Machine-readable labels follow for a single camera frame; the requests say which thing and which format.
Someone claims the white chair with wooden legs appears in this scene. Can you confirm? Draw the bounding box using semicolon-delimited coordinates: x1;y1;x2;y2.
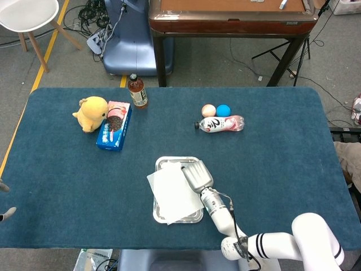
0;0;84;73

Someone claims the brown mahjong table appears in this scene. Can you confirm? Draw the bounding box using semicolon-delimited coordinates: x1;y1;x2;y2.
148;0;319;88

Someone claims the black metal frame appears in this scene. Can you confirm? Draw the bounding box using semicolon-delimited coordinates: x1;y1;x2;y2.
329;126;361;221

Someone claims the white paper sheet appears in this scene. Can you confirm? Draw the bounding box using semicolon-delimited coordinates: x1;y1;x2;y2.
146;161;205;226

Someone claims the wrist cable with connector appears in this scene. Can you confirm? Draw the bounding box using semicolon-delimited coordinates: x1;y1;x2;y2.
213;189;262;271

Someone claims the amber tea bottle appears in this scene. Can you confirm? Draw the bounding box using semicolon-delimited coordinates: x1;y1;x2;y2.
127;73;149;110

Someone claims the pink white bundle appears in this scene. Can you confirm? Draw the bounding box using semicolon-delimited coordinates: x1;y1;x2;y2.
350;94;361;125

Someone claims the silver metal tray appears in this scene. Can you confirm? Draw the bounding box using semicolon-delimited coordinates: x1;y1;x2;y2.
152;156;204;224

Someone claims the peach coloured ball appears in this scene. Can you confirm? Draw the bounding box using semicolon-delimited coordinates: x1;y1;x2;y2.
201;104;217;118

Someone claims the blue ball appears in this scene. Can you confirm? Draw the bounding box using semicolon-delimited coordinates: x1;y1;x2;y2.
215;104;232;117

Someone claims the white power strip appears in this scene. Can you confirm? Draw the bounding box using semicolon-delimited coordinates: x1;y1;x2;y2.
86;28;113;56

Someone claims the black tripod stand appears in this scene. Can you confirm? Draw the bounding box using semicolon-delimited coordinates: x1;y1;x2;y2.
250;0;331;87

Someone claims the clear plastic bag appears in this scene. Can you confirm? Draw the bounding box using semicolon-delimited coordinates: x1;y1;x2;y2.
73;248;113;271

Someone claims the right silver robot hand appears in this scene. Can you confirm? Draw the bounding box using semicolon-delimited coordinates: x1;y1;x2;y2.
180;160;214;194

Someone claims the grey-blue robot body base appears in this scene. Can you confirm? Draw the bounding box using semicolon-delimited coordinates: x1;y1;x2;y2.
117;248;280;271

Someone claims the blue Oreo cookie box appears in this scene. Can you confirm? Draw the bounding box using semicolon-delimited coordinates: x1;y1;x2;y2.
95;100;133;152

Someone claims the yellow plush toy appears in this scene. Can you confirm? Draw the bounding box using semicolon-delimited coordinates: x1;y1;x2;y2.
72;95;109;134

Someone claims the clear bottle with white label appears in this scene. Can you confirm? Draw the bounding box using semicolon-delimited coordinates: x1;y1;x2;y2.
193;115;245;134

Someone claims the blue table cover cloth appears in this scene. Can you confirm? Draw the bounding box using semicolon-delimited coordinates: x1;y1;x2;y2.
0;86;361;251

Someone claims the brown cloth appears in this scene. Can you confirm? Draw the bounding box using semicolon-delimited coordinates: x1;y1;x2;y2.
333;141;361;187

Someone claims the black floor cable bundle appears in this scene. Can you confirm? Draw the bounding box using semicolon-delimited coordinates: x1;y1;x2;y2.
63;0;119;62

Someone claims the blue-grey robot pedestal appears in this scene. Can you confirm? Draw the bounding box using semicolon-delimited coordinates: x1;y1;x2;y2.
102;0;174;77

